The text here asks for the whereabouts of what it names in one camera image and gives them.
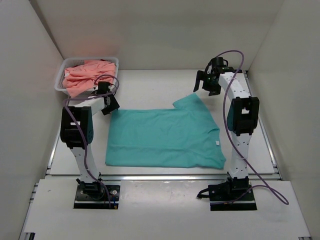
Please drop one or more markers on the teal t shirt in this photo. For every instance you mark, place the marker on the teal t shirt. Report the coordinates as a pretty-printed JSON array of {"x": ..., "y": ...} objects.
[{"x": 185, "y": 136}]

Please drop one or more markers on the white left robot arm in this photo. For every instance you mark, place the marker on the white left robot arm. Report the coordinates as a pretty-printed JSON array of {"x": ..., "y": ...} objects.
[{"x": 77, "y": 132}]

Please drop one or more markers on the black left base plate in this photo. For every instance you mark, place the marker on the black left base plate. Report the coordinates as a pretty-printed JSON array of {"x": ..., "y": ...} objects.
[{"x": 93, "y": 196}]

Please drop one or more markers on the white plastic basket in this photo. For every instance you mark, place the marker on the white plastic basket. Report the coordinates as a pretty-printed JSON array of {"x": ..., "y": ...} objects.
[{"x": 76, "y": 61}]

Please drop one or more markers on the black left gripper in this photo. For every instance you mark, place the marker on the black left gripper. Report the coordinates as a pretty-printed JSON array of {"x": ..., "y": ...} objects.
[{"x": 115, "y": 106}]

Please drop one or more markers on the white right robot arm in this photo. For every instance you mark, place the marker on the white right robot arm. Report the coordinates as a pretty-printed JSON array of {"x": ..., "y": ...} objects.
[{"x": 240, "y": 122}]

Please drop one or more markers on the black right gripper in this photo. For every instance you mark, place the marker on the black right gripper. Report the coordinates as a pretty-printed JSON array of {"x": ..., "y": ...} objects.
[{"x": 214, "y": 91}]

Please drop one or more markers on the salmon pink t shirt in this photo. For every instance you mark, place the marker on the salmon pink t shirt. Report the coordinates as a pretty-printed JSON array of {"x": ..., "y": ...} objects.
[{"x": 81, "y": 78}]

